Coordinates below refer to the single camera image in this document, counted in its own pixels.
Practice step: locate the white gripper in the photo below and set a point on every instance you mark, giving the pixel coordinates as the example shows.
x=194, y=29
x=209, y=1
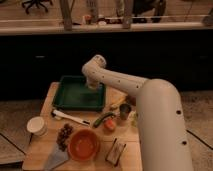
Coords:
x=92, y=84

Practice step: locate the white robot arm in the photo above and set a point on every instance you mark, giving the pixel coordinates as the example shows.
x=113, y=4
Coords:
x=161, y=125

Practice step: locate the green plastic tray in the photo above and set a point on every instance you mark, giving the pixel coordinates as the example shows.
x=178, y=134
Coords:
x=73, y=94

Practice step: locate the green cucumber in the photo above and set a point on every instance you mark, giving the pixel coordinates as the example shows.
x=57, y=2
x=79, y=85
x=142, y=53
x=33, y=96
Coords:
x=99, y=120

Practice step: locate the small metal cup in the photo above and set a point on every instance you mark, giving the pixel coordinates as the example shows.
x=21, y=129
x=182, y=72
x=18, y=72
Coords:
x=125, y=109

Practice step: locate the dark red bowl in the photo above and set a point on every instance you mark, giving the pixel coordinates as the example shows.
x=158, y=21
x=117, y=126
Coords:
x=131, y=100

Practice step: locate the red orange apple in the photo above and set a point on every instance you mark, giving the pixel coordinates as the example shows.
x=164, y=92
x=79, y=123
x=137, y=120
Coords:
x=110, y=125

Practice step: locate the green plastic cup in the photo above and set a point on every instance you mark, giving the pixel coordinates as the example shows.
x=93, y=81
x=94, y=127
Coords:
x=134, y=119

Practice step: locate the bunch of purple grapes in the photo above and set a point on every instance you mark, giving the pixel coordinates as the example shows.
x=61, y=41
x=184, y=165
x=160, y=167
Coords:
x=63, y=136

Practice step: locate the wooden board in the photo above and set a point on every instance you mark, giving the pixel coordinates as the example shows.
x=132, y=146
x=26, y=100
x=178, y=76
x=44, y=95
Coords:
x=41, y=146

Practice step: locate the orange bowl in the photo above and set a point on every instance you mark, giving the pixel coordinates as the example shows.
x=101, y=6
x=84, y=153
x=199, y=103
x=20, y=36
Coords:
x=83, y=145

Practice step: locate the white cup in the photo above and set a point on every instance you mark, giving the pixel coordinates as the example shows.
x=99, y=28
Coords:
x=37, y=126

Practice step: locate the black rectangular brush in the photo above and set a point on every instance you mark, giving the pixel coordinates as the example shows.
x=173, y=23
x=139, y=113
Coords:
x=115, y=152

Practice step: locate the grey blue cloth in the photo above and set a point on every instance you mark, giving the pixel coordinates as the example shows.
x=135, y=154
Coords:
x=56, y=158

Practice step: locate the black office chair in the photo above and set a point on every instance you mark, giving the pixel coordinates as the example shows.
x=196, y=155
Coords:
x=29, y=3

